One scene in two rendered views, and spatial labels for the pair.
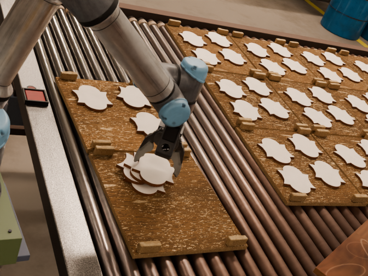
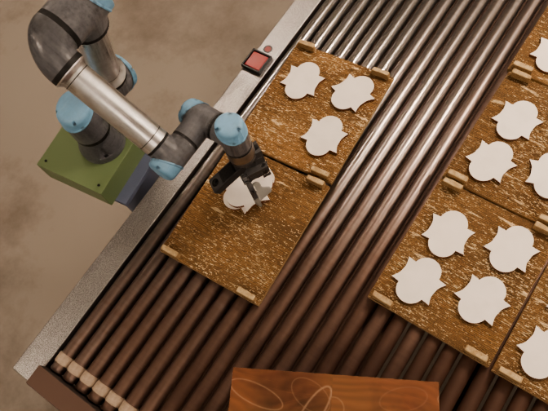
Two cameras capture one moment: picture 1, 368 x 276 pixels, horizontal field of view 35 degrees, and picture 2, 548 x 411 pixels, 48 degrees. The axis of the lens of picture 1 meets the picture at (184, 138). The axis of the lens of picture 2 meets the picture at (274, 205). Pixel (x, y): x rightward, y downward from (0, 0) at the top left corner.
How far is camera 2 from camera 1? 1.73 m
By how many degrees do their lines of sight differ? 61
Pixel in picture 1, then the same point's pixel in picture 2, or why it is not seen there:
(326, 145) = not seen: outside the picture
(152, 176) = (236, 194)
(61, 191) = not seen: hidden behind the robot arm
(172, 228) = (214, 248)
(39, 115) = (242, 83)
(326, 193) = (440, 319)
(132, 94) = (352, 89)
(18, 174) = not seen: hidden behind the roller
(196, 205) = (262, 240)
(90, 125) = (266, 112)
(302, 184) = (415, 289)
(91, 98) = (298, 81)
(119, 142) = (271, 142)
